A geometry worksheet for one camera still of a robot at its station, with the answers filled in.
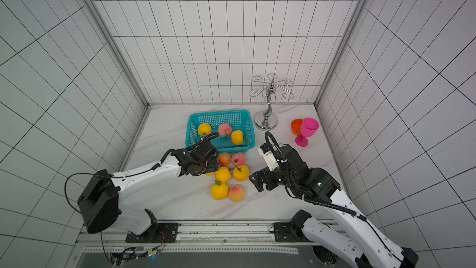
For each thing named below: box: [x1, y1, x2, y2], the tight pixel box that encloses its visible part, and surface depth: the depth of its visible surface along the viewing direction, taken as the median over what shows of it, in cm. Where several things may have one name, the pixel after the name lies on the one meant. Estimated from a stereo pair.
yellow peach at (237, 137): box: [230, 130, 244, 146], surface depth 99 cm
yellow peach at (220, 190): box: [210, 179, 229, 201], surface depth 81 cm
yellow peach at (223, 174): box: [215, 166, 232, 184], surface depth 85 cm
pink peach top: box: [231, 151, 247, 167], surface depth 90 cm
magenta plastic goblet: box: [295, 117, 320, 148], surface depth 94 cm
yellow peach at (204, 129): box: [197, 122, 212, 137], surface depth 104 cm
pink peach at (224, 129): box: [218, 122, 232, 138], surface depth 101 cm
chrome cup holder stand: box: [249, 73, 294, 131], surface depth 94 cm
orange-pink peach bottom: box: [228, 185, 245, 203], surface depth 80 cm
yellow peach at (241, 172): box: [233, 165, 250, 182], surface depth 85 cm
